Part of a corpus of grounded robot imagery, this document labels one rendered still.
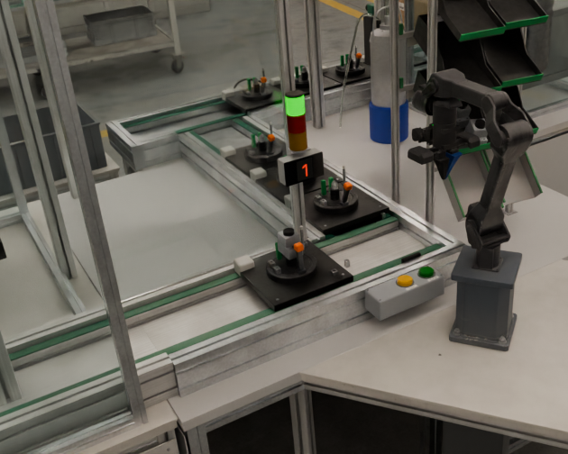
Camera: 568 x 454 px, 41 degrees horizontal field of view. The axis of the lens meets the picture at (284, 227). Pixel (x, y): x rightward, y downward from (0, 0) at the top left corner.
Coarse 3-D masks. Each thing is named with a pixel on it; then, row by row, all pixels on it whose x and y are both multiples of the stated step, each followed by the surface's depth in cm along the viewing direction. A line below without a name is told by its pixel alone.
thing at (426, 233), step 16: (352, 176) 256; (368, 192) 244; (400, 208) 233; (368, 224) 234; (400, 224) 230; (416, 224) 223; (432, 224) 222; (320, 240) 222; (432, 240) 217; (448, 240) 215
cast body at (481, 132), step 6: (474, 120) 209; (480, 120) 208; (468, 126) 210; (474, 126) 207; (480, 126) 206; (474, 132) 207; (480, 132) 207; (486, 132) 208; (480, 138) 209; (486, 138) 209; (480, 144) 210
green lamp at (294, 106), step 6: (300, 96) 196; (288, 102) 196; (294, 102) 196; (300, 102) 196; (288, 108) 197; (294, 108) 196; (300, 108) 197; (288, 114) 198; (294, 114) 197; (300, 114) 198
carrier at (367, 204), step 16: (320, 192) 240; (336, 192) 233; (352, 192) 238; (320, 208) 232; (336, 208) 230; (352, 208) 232; (368, 208) 232; (384, 208) 231; (320, 224) 226; (336, 224) 225; (352, 224) 227
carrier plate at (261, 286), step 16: (272, 256) 212; (320, 256) 210; (240, 272) 206; (256, 272) 205; (320, 272) 203; (256, 288) 199; (272, 288) 198; (288, 288) 197; (304, 288) 197; (320, 288) 196; (272, 304) 192; (288, 304) 193
